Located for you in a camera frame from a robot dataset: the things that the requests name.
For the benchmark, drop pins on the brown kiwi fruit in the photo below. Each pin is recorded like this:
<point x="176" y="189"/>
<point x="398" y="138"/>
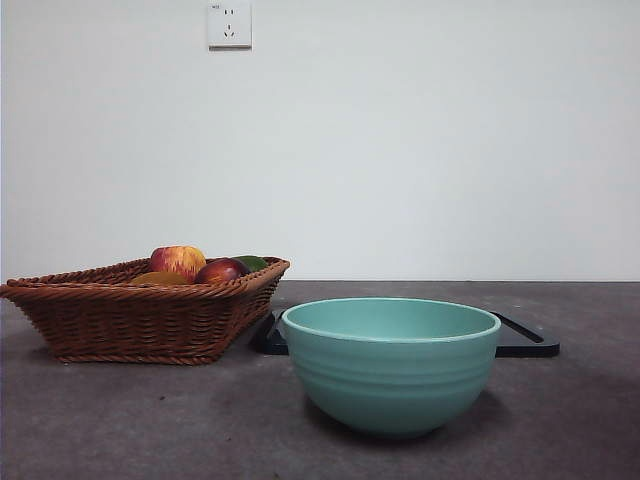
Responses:
<point x="160" y="278"/>

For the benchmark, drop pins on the teal ribbed bowl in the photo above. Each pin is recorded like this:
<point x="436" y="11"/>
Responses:
<point x="395" y="390"/>

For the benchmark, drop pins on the green fruit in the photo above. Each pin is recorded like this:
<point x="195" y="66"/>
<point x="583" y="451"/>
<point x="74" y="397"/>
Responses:
<point x="256" y="262"/>

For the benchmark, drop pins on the dark red apple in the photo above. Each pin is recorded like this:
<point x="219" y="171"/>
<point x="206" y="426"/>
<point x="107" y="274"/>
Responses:
<point x="222" y="272"/>

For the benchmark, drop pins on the red and yellow apple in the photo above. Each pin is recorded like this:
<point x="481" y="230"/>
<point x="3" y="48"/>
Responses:
<point x="175" y="260"/>

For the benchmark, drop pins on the brown wicker basket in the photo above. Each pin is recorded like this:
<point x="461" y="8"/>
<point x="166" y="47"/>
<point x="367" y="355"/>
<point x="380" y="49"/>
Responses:
<point x="125" y="320"/>

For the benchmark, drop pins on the black rectangular tray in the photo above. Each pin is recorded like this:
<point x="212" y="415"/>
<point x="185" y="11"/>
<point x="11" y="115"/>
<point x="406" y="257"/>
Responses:
<point x="525" y="345"/>

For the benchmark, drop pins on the white wall power socket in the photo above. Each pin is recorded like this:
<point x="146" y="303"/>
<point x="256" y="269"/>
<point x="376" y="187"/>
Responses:
<point x="230" y="35"/>

